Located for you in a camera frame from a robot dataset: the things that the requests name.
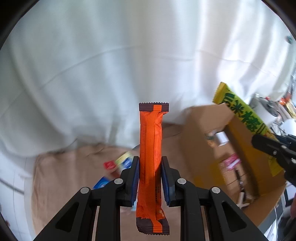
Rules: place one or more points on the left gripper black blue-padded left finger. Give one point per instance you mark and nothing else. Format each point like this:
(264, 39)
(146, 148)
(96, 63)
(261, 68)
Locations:
(95, 214)

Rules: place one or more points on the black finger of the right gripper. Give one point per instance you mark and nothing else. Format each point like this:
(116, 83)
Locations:
(268, 146)

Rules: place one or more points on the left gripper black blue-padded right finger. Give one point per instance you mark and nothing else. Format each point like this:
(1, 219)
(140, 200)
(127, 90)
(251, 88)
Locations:
(202, 209)

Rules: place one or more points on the black pen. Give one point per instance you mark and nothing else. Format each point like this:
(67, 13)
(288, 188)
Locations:
(241, 186)

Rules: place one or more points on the maroon snack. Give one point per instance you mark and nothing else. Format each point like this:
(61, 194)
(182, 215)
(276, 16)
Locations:
(230, 163)

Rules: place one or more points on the yellow green snack stick pack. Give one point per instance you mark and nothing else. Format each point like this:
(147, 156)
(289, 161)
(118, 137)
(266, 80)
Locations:
(242, 111)

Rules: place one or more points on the orange snack bar wrapper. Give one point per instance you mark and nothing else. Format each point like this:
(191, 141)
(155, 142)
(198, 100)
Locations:
(150, 217)

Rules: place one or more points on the yellow blue tissue pack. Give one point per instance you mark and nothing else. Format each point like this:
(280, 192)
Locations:
(124, 161)

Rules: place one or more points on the person's hand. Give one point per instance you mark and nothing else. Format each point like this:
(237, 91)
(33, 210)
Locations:
(293, 208)

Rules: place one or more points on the white plastic clip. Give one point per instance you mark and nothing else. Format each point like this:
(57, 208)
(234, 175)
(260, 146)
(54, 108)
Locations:
(242, 200)

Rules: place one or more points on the white rice cooker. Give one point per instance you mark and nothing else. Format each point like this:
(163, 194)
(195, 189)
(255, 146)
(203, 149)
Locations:
(266, 109)

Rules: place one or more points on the small white box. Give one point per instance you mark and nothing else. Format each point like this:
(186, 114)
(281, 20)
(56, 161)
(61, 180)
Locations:
(221, 138)

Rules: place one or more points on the brown cardboard box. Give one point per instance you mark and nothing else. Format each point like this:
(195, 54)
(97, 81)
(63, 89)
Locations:
(218, 151)

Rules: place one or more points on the small red sachet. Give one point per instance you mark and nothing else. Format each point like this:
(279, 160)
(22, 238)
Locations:
(109, 165)

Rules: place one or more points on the pale green curtain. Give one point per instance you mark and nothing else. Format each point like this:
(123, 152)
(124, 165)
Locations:
(78, 69)

